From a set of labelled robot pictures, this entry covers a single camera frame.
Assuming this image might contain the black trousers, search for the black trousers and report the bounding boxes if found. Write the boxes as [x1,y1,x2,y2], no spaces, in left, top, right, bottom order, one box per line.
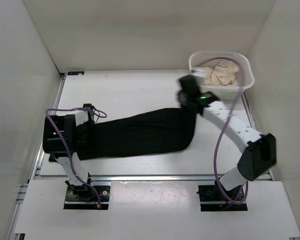
[77,107,197,160]

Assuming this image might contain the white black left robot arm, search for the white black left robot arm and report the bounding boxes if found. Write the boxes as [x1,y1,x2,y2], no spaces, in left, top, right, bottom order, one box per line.
[42,103,100,201]

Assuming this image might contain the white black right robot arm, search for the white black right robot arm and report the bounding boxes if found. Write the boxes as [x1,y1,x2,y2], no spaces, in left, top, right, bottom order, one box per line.
[178,74,277,204]

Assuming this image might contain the dark label sticker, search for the dark label sticker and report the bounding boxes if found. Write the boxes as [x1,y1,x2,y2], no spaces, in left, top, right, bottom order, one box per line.
[67,71,85,76]

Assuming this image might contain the beige crumpled garment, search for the beige crumpled garment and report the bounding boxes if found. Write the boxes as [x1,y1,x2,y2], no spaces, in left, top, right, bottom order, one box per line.
[203,60,240,87]

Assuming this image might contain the white plastic basket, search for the white plastic basket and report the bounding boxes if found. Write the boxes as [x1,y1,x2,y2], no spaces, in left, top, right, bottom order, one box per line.
[188,51,255,101]

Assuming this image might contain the aluminium front rail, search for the aluminium front rail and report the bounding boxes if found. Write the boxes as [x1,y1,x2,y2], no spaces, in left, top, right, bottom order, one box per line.
[91,174,215,182]

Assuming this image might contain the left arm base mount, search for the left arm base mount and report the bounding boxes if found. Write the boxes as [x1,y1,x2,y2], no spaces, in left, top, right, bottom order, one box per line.
[63,176,111,210]

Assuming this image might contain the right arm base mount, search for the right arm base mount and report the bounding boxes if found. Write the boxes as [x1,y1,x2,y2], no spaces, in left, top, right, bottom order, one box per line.
[196,179,248,212]

